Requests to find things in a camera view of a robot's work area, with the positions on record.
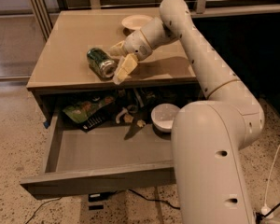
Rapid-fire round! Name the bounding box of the black floor cable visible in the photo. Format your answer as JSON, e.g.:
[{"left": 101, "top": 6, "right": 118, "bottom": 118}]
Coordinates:
[{"left": 127, "top": 189, "right": 181, "bottom": 211}]

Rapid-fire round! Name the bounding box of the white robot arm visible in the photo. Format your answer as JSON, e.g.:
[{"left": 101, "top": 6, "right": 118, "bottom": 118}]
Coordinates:
[{"left": 110, "top": 0, "right": 265, "bottom": 224}]

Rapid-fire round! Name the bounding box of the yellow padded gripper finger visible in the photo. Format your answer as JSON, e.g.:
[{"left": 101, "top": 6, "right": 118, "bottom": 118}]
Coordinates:
[
  {"left": 113, "top": 54, "right": 138, "bottom": 85},
  {"left": 109, "top": 40, "right": 126, "bottom": 56}
]

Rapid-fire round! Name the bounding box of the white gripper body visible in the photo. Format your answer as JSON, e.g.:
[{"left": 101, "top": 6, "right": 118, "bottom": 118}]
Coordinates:
[{"left": 122, "top": 30, "right": 152, "bottom": 61}]

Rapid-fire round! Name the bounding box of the open grey top drawer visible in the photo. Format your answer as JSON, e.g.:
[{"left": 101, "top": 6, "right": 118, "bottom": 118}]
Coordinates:
[{"left": 21, "top": 104, "right": 175, "bottom": 200}]

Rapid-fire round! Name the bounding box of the black power strip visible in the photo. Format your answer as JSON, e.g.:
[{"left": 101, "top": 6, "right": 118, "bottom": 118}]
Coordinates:
[{"left": 256, "top": 212, "right": 264, "bottom": 224}]

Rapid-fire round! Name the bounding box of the green snack bag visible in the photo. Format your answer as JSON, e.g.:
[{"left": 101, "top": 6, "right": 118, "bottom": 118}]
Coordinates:
[{"left": 63, "top": 95, "right": 116, "bottom": 124}]

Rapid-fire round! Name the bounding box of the white cable with plug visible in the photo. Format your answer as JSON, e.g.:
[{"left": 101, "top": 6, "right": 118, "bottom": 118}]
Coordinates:
[{"left": 260, "top": 121, "right": 280, "bottom": 220}]

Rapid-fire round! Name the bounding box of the grey drawer cabinet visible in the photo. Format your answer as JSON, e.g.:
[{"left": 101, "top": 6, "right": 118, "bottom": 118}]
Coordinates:
[{"left": 27, "top": 7, "right": 197, "bottom": 125}]

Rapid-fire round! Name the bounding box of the black box under cabinet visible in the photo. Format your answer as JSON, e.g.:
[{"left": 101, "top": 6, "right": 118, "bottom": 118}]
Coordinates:
[{"left": 88, "top": 192, "right": 110, "bottom": 210}]

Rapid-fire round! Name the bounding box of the white curved plastic piece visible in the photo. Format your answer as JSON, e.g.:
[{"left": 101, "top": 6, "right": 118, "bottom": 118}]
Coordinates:
[{"left": 115, "top": 107, "right": 128, "bottom": 124}]

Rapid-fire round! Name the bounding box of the thin black cable left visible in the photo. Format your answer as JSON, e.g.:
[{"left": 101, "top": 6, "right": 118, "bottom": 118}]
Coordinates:
[{"left": 23, "top": 196, "right": 63, "bottom": 224}]

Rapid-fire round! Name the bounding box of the metal window railing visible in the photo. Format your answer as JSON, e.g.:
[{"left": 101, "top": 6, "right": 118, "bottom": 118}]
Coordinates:
[{"left": 28, "top": 0, "right": 280, "bottom": 36}]

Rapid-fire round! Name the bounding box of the green soda can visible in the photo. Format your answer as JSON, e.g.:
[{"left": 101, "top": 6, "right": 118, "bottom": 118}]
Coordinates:
[{"left": 87, "top": 48, "right": 117, "bottom": 79}]

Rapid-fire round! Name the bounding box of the small tan food piece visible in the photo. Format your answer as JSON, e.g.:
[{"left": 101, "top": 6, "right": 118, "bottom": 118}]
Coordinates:
[{"left": 123, "top": 114, "right": 133, "bottom": 123}]

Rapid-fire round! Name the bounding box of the white bowl in drawer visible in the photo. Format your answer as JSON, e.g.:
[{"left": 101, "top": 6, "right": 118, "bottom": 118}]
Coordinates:
[{"left": 151, "top": 104, "right": 180, "bottom": 133}]

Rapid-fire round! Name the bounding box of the black remote control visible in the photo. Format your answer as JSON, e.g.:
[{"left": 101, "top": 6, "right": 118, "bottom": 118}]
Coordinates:
[{"left": 81, "top": 115, "right": 107, "bottom": 132}]

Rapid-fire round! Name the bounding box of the white bowl on cabinet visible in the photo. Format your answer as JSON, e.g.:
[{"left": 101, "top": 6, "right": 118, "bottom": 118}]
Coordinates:
[{"left": 121, "top": 15, "right": 152, "bottom": 31}]

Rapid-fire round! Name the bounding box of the small beige crumpled piece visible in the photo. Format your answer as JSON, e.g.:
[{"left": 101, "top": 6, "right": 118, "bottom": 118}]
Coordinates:
[{"left": 137, "top": 119, "right": 146, "bottom": 128}]

